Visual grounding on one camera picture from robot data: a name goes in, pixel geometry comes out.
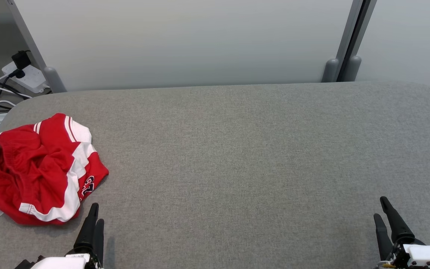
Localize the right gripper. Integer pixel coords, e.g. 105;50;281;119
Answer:
374;197;430;269

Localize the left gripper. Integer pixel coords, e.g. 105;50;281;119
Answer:
13;203;105;269

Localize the red Bulls 23 jersey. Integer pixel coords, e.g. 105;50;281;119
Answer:
0;113;109;225

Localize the white power strip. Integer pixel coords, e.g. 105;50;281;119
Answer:
1;62;48;93

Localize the black power adapter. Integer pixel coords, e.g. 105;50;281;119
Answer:
12;50;32;71

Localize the narrow white partition panel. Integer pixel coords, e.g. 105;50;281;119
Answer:
355;0;430;92

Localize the wide white partition panel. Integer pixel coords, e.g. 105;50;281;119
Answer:
13;0;354;93

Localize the grey partition post with foot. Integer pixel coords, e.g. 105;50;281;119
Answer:
321;0;365;83
344;0;378;82
8;0;67;93

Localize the black plug with cable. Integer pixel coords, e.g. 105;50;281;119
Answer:
0;68;32;99

